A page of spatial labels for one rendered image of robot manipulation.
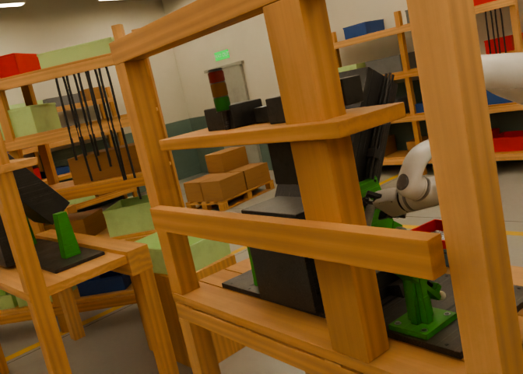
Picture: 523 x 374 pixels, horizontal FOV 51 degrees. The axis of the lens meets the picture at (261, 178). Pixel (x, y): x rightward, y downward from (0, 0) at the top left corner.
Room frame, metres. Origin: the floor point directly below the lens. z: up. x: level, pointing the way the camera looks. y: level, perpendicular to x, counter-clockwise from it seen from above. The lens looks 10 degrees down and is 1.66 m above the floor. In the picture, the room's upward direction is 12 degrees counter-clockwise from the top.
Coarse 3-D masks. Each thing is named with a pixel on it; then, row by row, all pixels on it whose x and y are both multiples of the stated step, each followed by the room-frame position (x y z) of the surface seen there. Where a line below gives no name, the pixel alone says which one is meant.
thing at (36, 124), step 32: (0, 64) 4.37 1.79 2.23; (32, 64) 4.57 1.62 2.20; (64, 64) 4.24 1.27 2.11; (96, 64) 4.15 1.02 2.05; (0, 96) 4.32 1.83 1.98; (32, 96) 4.76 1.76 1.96; (0, 128) 4.36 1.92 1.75; (32, 128) 4.33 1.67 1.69; (64, 128) 4.26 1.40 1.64; (96, 128) 4.17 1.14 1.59; (96, 160) 4.30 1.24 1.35; (128, 160) 4.28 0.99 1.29; (64, 192) 4.23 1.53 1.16; (96, 192) 4.19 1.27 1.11; (32, 224) 4.33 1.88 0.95; (96, 224) 4.51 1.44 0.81; (128, 224) 4.23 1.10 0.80; (96, 288) 4.33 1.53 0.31; (128, 288) 4.30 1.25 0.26; (0, 320) 4.36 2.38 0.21; (64, 320) 4.32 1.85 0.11
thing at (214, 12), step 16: (208, 0) 1.64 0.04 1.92; (224, 0) 1.58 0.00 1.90; (240, 0) 1.52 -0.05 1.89; (256, 0) 1.47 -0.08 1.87; (272, 0) 1.42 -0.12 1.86; (176, 16) 1.80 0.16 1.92; (192, 16) 1.72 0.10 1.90; (208, 16) 1.65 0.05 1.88; (224, 16) 1.59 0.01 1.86; (240, 16) 1.56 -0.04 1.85; (144, 32) 1.98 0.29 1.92; (160, 32) 1.89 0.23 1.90; (176, 32) 1.81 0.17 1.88; (192, 32) 1.74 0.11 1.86; (208, 32) 1.76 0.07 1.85; (112, 48) 2.22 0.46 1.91; (128, 48) 2.10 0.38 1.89; (144, 48) 2.01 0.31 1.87; (160, 48) 1.95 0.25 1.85
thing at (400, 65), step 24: (480, 0) 6.44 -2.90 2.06; (504, 0) 6.16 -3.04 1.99; (360, 24) 7.73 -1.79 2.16; (408, 24) 7.15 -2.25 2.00; (336, 48) 8.02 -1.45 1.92; (504, 48) 6.22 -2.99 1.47; (384, 72) 7.57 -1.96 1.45; (408, 72) 7.19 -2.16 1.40; (408, 96) 7.28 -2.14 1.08; (408, 120) 7.28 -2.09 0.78; (408, 144) 7.43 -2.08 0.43; (504, 144) 6.41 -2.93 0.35
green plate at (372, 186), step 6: (366, 180) 1.81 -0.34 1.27; (372, 180) 1.82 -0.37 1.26; (360, 186) 1.79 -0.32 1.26; (366, 186) 1.80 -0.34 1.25; (372, 186) 1.81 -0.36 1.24; (378, 186) 1.83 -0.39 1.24; (366, 192) 1.79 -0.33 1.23; (372, 198) 1.79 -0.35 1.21; (378, 210) 1.79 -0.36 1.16; (372, 222) 1.75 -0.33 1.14; (378, 222) 1.77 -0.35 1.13; (384, 222) 1.78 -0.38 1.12; (390, 222) 1.79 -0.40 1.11; (390, 228) 1.78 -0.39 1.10
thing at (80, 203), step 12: (96, 96) 10.33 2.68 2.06; (108, 96) 10.43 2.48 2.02; (12, 108) 9.32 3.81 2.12; (60, 108) 9.75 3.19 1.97; (108, 132) 10.25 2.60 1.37; (120, 132) 10.44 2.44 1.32; (60, 144) 9.64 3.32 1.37; (120, 144) 10.44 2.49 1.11; (36, 156) 9.80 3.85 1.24; (36, 168) 9.39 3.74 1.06; (60, 168) 9.65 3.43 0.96; (60, 180) 9.53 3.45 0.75; (120, 192) 10.20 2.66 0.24; (132, 192) 10.44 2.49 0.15; (84, 204) 9.72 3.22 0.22
